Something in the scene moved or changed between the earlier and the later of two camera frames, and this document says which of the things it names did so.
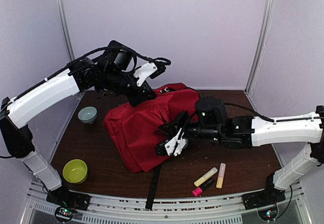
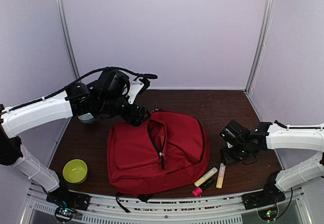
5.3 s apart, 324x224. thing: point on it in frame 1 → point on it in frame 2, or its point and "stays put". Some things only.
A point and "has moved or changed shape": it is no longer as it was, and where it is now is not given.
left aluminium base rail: x=80 y=98 stays put
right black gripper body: x=174 y=125 → x=236 y=156
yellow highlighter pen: x=201 y=181 stays put
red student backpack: x=134 y=130 has moved or changed shape
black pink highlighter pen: x=198 y=191 stays put
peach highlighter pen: x=220 y=176 stays put
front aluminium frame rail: x=220 y=208 stays put
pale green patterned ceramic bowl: x=87 y=114 stays put
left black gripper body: x=133 y=98 → x=128 y=116
